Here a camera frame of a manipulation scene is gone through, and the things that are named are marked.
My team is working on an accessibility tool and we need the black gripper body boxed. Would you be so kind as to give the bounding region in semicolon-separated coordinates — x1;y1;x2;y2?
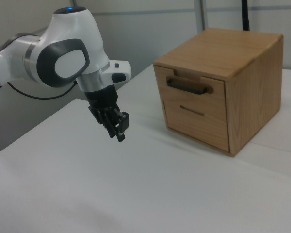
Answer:
84;85;120;110

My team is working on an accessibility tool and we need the wooden drawer with black handle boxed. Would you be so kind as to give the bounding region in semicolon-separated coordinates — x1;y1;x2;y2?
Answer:
154;65;227;117

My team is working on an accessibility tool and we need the wooden drawer with slot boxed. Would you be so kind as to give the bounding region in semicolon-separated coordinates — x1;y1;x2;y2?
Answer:
162;99;231;154

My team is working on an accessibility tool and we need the wooden two-drawer cabinet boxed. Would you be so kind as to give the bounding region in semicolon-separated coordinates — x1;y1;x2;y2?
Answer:
153;28;284;158

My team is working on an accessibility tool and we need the black vertical pole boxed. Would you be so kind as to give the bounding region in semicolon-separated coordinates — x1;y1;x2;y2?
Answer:
241;0;251;31

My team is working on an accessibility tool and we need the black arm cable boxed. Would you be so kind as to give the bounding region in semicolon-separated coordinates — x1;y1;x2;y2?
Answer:
6;81;79;100

